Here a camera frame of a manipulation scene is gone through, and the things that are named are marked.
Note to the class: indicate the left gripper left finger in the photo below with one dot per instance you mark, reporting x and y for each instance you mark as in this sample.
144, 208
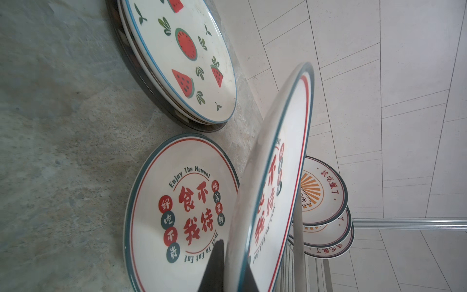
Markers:
213, 277

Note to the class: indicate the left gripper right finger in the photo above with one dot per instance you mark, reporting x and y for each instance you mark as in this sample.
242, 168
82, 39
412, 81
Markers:
249, 284

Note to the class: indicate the white red rim plate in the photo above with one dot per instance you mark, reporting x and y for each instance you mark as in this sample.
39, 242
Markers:
269, 186

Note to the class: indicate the white plate fruit pattern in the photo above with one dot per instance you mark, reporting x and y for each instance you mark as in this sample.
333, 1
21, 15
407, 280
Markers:
183, 52

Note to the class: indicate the dark striped rim plate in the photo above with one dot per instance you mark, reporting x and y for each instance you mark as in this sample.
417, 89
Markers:
146, 98

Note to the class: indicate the brown patterned plate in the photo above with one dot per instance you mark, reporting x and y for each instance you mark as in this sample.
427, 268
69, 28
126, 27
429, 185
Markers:
328, 235

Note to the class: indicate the white red patterned plate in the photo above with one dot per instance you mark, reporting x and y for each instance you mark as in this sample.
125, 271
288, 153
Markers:
324, 195

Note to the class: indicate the right aluminium corner profile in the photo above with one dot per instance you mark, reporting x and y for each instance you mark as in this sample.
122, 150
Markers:
412, 224

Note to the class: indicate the metal wire dish rack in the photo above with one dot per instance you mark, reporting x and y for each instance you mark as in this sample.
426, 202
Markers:
299, 272

